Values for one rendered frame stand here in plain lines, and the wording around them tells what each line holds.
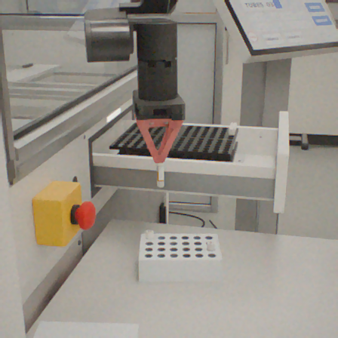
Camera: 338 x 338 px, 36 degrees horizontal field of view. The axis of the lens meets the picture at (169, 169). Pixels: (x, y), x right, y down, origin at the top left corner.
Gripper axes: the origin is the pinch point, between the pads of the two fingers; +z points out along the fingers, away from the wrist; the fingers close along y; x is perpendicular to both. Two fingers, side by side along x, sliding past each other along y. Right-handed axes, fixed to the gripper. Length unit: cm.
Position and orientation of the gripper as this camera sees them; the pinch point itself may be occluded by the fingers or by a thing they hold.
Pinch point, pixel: (158, 156)
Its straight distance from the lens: 77.2
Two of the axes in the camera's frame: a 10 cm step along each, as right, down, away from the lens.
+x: 9.9, -0.6, 1.3
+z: 0.1, 9.3, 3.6
